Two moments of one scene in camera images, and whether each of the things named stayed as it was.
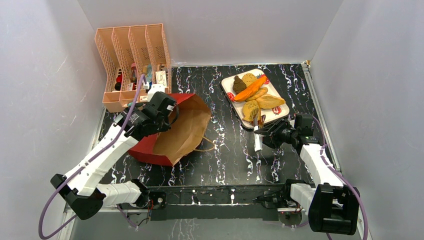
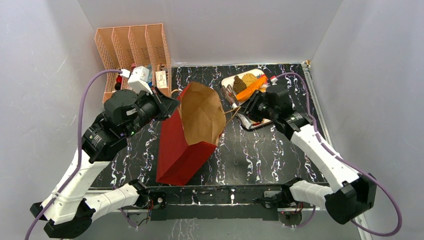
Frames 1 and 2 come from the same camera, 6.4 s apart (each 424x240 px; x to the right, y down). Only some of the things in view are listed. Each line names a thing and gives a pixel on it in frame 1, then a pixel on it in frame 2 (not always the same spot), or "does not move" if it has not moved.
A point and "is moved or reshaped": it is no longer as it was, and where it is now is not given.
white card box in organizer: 161,78 does not move
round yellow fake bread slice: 248,78 does not move
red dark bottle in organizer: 117,86 does not move
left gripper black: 166,125 → 165,104
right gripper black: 269,135 → 249,106
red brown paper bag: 169,146 is moved or reshaped
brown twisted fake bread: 238,85 does not move
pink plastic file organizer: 134,58 does not move
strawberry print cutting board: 251,95 does not move
